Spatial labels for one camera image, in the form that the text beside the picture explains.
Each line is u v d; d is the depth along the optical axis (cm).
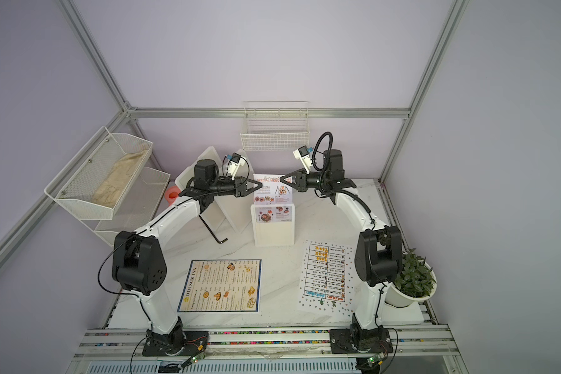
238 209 97
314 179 75
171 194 99
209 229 101
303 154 74
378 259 50
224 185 74
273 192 82
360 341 67
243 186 77
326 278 88
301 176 75
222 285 86
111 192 75
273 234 92
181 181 82
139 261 49
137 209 94
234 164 76
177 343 66
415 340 76
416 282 70
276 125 95
